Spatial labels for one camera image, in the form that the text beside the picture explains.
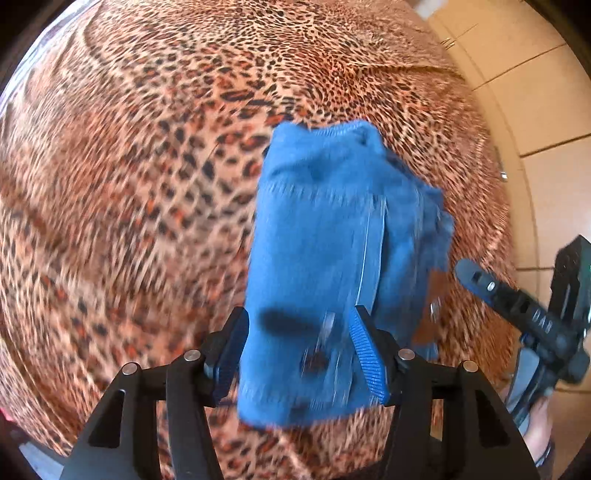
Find leopard print bedspread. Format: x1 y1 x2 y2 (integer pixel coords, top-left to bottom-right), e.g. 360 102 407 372
1 1 514 454

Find wooden wardrobe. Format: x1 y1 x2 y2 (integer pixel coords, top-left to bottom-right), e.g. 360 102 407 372
428 0 591 476

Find blue denim pants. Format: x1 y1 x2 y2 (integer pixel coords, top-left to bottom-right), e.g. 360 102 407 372
238 120 454 428

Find person right hand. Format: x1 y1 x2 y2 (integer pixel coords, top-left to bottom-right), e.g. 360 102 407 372
523 395 553 464

